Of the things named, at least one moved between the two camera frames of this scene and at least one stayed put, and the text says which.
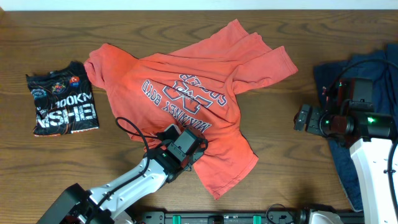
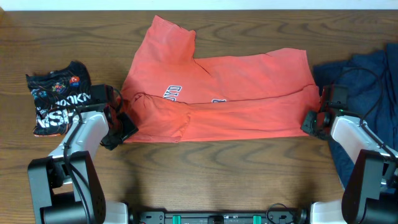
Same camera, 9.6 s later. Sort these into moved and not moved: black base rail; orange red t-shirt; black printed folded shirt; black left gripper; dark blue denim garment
Moved: black left gripper; orange red t-shirt
Not moved: dark blue denim garment; black base rail; black printed folded shirt
